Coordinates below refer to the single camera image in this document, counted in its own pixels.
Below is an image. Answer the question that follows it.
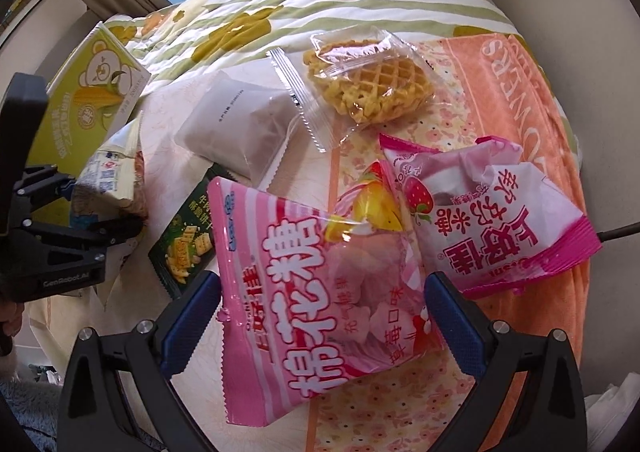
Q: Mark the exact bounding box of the framed wall picture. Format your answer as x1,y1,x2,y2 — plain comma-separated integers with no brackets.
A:
0,0,46,45

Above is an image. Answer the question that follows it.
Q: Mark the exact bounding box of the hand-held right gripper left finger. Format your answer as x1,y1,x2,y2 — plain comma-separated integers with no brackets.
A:
57,271,221,452

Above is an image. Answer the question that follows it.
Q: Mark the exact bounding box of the grey white snack packet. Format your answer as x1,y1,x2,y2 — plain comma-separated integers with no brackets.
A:
172,69,302,183

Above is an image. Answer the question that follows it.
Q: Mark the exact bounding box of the yellow pink candy packet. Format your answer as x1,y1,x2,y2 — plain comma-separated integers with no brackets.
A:
325,159,407,233

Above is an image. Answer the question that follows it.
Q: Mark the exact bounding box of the floral striped blanket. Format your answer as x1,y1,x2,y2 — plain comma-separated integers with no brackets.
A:
102,0,508,90

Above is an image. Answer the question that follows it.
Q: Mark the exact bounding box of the white blue snack packet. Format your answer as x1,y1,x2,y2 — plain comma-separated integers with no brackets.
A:
74,119,149,221

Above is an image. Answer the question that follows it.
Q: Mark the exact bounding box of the grey fleece cloth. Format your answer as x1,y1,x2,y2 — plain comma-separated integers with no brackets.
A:
0,372,63,452

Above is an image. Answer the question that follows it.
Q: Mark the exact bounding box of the clear waffle packet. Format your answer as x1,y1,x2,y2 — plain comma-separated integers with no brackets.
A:
267,29,437,153

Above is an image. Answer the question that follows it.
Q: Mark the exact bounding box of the pink marshmallow packet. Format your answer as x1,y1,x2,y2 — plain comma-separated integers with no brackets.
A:
206,176,447,414

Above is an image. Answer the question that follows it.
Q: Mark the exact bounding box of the dark green cracker packet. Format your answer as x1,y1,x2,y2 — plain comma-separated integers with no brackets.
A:
148,164,227,301

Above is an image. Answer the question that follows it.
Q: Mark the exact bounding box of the pink strawberry snack packet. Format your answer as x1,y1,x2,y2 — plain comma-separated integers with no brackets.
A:
378,133,604,301

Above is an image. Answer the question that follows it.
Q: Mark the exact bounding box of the person's left hand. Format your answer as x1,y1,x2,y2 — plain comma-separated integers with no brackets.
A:
0,301,24,354

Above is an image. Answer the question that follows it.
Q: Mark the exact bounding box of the black lamp pole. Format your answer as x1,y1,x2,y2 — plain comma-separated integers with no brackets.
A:
596,221,640,241

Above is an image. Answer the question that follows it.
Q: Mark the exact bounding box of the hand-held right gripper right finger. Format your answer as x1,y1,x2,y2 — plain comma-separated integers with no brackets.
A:
424,272,586,452

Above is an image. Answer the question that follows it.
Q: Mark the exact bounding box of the orange towel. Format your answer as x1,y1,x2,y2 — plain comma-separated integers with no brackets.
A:
307,34,596,433

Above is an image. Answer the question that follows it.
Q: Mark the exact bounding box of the white crumpled cloth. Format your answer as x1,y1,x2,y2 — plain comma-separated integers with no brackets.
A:
584,382,638,433

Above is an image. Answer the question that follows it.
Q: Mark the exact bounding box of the green yellow cardboard box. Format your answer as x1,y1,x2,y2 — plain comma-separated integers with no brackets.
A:
27,22,152,227

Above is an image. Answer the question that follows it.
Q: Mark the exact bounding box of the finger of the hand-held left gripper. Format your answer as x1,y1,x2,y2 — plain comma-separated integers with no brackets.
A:
22,213,146,255
0,73,77,213

